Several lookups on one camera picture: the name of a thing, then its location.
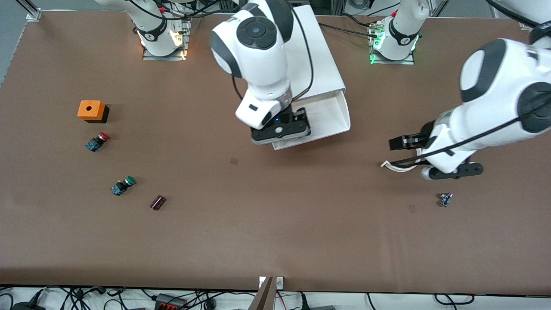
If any white drawer cabinet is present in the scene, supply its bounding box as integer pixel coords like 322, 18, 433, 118
275, 4, 346, 104

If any white curved plastic strip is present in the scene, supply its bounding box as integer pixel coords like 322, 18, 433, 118
381, 160, 424, 173

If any black power strip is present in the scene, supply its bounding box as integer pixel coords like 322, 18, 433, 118
155, 294, 188, 310

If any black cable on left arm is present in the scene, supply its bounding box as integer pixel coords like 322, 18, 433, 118
424, 0, 551, 160

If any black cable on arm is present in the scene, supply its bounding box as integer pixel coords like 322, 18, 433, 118
424, 0, 551, 160
232, 6, 315, 104

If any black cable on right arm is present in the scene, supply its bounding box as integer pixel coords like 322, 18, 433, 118
232, 6, 315, 104

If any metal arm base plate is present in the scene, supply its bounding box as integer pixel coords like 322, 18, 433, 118
369, 22, 416, 65
142, 17, 192, 61

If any long black table cable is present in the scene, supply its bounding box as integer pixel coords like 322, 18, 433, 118
321, 22, 380, 39

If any short black table cable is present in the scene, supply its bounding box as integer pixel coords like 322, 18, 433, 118
340, 13, 375, 27

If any black looped cable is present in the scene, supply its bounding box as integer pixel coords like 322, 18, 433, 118
434, 294, 475, 306

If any orange button enclosure box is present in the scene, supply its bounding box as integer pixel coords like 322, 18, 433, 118
77, 100, 110, 124

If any green push button switch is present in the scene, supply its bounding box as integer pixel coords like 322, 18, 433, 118
111, 176, 136, 196

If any red push button switch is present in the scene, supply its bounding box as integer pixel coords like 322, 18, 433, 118
85, 132, 110, 152

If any wooden post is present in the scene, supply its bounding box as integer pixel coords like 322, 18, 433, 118
249, 276, 276, 310

